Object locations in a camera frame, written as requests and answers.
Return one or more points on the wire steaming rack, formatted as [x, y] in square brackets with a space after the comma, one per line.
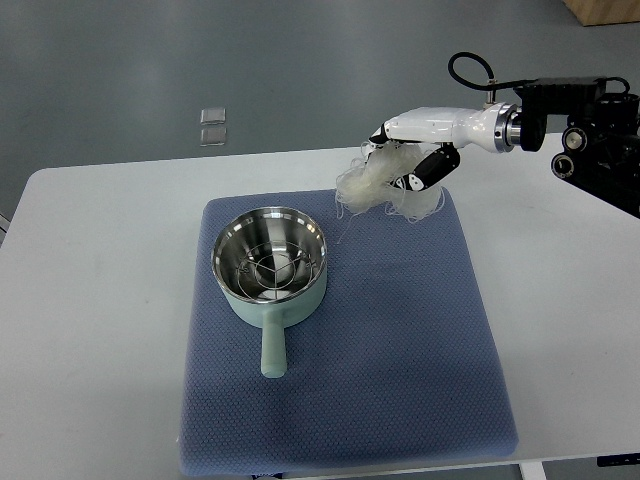
[275, 270]

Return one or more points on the upper clear floor tile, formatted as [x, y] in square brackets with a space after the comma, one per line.
[213, 115]

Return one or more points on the cardboard box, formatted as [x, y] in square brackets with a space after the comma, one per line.
[604, 12]

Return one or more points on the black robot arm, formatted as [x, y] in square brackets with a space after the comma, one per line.
[600, 144]

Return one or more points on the mint green steel pot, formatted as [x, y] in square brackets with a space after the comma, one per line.
[272, 317]

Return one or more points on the white vermicelli bundle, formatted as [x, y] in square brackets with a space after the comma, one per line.
[385, 176]

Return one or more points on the clear floor tile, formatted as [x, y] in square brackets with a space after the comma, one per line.
[213, 136]
[213, 115]

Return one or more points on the blue textured mat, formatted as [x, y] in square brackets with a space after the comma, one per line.
[397, 363]

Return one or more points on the lower clear floor tile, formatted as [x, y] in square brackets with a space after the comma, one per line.
[213, 136]

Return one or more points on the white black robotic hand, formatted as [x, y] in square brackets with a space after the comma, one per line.
[495, 129]

